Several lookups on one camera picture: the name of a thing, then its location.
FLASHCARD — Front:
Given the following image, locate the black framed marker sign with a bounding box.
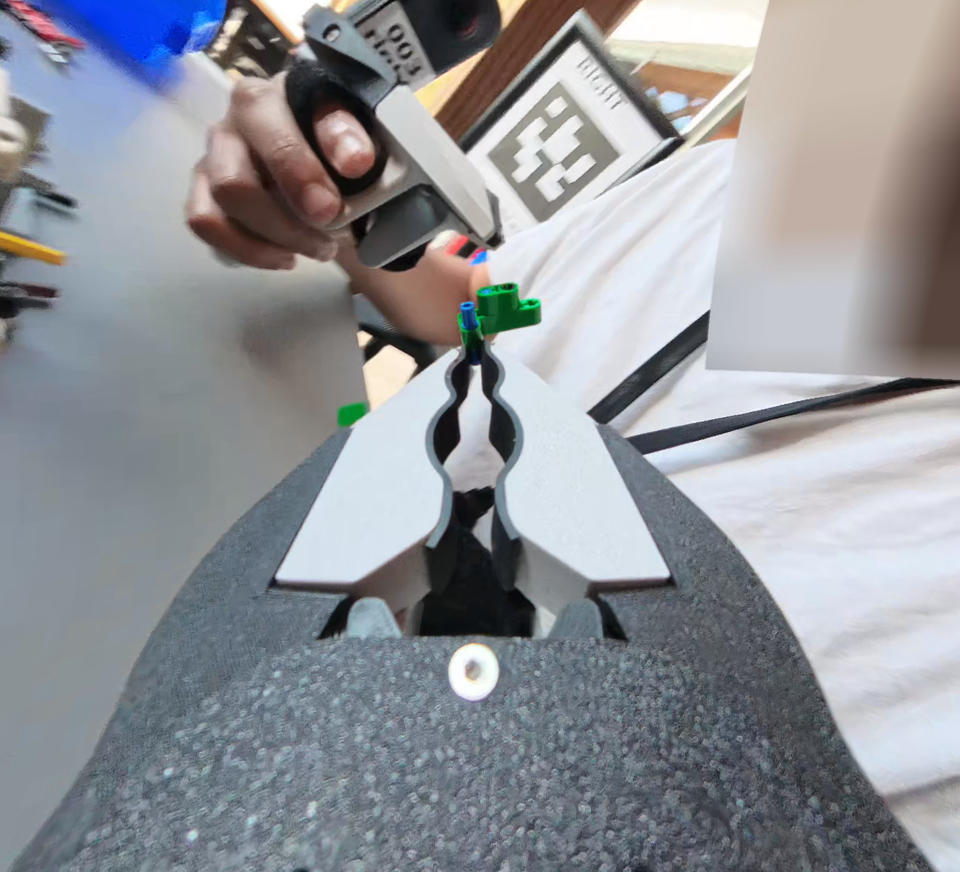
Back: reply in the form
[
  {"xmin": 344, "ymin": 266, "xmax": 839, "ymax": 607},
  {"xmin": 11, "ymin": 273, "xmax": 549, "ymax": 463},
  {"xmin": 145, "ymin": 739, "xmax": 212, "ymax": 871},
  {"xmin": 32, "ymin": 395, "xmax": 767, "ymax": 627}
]
[{"xmin": 459, "ymin": 11, "xmax": 684, "ymax": 237}]

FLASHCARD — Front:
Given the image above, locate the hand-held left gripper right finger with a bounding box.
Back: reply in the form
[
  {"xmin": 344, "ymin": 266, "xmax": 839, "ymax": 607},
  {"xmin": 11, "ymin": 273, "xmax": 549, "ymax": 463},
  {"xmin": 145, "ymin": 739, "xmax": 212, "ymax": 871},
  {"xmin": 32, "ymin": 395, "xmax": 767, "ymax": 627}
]
[{"xmin": 483, "ymin": 343, "xmax": 672, "ymax": 640}]

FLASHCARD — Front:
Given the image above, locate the green lego beam assembly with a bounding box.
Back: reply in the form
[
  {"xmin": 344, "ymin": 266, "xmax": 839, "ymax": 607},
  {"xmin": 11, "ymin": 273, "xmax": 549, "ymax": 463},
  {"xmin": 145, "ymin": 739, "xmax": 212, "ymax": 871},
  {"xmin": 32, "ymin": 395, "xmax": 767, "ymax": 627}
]
[{"xmin": 457, "ymin": 281, "xmax": 543, "ymax": 349}]

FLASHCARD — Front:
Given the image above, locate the person's right hand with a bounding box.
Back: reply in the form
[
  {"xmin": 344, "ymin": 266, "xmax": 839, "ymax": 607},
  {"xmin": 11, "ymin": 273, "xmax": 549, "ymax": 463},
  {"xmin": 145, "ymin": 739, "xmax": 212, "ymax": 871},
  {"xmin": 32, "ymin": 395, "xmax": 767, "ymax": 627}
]
[{"xmin": 186, "ymin": 73, "xmax": 378, "ymax": 271}]

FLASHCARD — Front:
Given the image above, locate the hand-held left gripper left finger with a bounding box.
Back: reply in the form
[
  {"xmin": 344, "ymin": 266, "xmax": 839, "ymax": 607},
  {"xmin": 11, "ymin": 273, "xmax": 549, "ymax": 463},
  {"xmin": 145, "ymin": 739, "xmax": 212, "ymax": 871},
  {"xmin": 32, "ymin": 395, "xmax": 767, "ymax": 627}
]
[{"xmin": 273, "ymin": 347, "xmax": 474, "ymax": 636}]

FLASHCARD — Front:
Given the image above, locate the yellow plastic piece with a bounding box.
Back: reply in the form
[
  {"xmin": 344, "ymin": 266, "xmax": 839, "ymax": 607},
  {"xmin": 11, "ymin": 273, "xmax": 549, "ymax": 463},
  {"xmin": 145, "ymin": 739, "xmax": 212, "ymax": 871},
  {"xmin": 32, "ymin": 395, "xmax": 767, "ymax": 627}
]
[{"xmin": 0, "ymin": 230, "xmax": 69, "ymax": 267}]

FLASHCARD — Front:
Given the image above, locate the person's white t-shirt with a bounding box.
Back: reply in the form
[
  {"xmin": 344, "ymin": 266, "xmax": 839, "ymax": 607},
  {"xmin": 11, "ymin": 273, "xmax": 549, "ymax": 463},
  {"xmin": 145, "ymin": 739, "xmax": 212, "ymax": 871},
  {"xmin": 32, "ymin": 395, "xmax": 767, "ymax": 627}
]
[{"xmin": 438, "ymin": 139, "xmax": 960, "ymax": 872}]

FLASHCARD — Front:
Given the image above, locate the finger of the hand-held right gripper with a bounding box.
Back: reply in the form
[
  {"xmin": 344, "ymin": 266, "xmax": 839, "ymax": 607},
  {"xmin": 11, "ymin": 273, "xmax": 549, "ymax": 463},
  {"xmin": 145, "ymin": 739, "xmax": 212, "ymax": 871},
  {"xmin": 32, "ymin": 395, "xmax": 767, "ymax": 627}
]
[
  {"xmin": 351, "ymin": 185, "xmax": 457, "ymax": 273},
  {"xmin": 373, "ymin": 88, "xmax": 504, "ymax": 249}
]

